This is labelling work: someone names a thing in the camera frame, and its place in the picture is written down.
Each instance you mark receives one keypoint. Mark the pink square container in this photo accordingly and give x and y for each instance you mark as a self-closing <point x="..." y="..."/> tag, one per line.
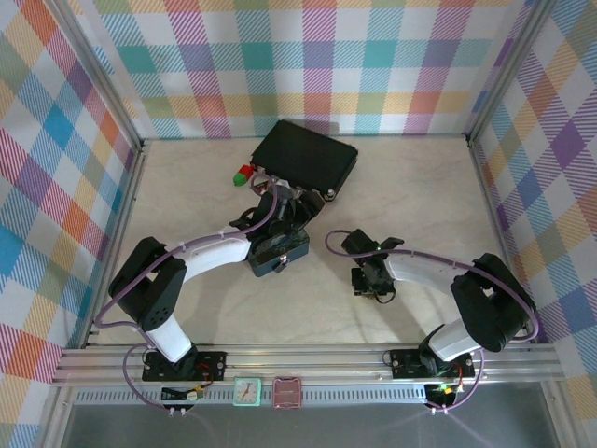
<point x="287" y="393"/>

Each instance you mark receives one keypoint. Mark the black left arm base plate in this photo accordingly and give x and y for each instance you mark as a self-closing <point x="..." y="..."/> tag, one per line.
<point x="214" y="364"/>

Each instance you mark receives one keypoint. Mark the mint green square clock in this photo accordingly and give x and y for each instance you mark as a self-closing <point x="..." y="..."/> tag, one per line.
<point x="246" y="392"/>

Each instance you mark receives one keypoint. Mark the aluminium frame leg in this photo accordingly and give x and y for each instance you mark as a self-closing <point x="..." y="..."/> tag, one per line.
<point x="557" y="415"/>
<point x="56" y="420"/>

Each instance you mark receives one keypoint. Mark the aluminium side floor rail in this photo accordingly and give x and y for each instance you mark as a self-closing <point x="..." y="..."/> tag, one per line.
<point x="504" y="233"/>
<point x="114" y="242"/>

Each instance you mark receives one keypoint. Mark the starry night painted tin box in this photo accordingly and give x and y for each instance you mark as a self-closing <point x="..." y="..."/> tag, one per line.
<point x="266" y="261"/>

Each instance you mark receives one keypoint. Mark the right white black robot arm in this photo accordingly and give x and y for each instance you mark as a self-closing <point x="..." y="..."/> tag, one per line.
<point x="420" y="275"/>

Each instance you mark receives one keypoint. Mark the grey metal sheet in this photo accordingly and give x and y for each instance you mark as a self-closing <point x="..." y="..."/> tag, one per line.
<point x="326" y="429"/>

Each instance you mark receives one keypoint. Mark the red and green block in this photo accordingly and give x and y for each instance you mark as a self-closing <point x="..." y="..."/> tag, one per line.
<point x="241" y="176"/>

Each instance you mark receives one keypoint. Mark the thin aluminium rear floor rail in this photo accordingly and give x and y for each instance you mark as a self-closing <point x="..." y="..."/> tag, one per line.
<point x="210" y="138"/>

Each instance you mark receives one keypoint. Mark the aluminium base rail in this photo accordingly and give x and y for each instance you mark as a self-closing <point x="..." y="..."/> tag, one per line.
<point x="303" y="361"/>

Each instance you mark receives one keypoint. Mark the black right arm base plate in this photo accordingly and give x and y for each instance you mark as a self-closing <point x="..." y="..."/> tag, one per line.
<point x="403" y="361"/>

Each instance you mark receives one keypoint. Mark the yellow green power connector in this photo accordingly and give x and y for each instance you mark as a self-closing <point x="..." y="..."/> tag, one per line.
<point x="448" y="388"/>
<point x="193" y="395"/>

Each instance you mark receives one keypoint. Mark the red triangle sign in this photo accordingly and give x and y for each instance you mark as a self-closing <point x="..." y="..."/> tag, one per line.
<point x="259" y="187"/>

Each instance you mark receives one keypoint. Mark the small metal padlock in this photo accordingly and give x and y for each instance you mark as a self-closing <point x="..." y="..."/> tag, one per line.
<point x="281" y="264"/>

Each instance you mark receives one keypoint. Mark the aluminium corner post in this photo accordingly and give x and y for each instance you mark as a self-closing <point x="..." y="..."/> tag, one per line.
<point x="105" y="70"/>
<point x="506" y="70"/>

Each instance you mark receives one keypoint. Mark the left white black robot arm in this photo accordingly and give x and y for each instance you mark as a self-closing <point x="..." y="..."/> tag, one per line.
<point x="210" y="252"/>

